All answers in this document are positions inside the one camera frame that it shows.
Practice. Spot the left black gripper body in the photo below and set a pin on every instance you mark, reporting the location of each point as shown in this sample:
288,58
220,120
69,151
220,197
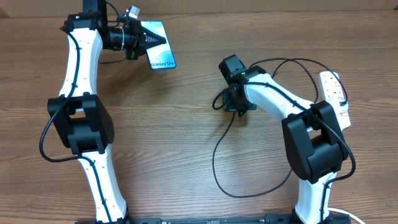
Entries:
134,39

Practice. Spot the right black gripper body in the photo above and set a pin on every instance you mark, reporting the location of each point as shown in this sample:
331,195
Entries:
237,104

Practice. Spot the Samsung Galaxy smartphone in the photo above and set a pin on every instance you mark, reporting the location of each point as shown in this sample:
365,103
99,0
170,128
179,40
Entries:
161,56

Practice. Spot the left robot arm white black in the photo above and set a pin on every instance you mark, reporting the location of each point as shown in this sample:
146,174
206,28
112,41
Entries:
81,120

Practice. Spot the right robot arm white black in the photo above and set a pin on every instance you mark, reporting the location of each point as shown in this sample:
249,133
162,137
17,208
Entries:
313,134

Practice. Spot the white charger adapter plug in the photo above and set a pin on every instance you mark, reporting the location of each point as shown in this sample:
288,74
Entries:
339,105

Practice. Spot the white power strip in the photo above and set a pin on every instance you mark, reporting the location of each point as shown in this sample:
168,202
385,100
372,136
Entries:
332,92

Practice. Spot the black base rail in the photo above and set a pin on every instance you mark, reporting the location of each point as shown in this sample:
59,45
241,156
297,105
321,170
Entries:
211,220

